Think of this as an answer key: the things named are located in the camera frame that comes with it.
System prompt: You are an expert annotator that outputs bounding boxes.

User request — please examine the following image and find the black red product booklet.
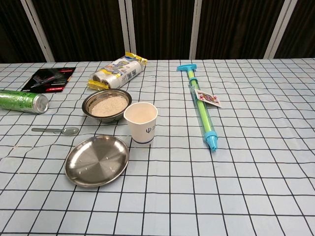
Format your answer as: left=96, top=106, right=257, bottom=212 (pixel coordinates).
left=21, top=66, right=76, bottom=93

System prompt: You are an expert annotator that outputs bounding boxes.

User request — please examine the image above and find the stainless steel plate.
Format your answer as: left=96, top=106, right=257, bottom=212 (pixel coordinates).
left=64, top=135, right=130, bottom=188

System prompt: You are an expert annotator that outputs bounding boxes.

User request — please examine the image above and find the white paper cup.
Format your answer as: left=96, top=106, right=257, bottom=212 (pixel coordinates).
left=123, top=102, right=158, bottom=145

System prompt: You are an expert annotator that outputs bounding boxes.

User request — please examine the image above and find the dark pleated curtain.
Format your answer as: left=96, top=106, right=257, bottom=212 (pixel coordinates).
left=0, top=0, right=315, bottom=63

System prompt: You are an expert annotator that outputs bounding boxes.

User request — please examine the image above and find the green blue water pump toy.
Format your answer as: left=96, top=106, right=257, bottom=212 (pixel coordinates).
left=176, top=63, right=219, bottom=153

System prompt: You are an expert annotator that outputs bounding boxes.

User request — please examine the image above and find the stainless steel bowl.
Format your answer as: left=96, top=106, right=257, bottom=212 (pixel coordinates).
left=82, top=89, right=133, bottom=123

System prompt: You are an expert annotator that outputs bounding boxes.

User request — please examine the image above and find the green drink can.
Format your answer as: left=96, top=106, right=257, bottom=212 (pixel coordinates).
left=0, top=89, right=50, bottom=115

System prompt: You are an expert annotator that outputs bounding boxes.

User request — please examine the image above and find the yellow white snack package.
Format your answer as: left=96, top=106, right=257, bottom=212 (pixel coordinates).
left=86, top=51, right=148, bottom=91

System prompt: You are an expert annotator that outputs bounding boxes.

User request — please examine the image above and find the checkered light blue tablecloth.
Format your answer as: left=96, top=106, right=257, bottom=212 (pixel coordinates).
left=0, top=58, right=315, bottom=236

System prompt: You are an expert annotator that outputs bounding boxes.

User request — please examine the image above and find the small metal spoon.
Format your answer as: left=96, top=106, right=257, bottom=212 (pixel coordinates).
left=31, top=126, right=79, bottom=136

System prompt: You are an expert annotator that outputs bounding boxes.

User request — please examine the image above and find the playing card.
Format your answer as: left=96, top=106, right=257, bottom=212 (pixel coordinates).
left=194, top=88, right=222, bottom=109

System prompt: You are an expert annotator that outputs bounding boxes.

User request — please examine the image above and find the white metal frame post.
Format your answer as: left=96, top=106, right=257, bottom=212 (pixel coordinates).
left=20, top=0, right=55, bottom=62
left=264, top=0, right=298, bottom=59
left=189, top=0, right=209, bottom=59
left=118, top=0, right=137, bottom=61

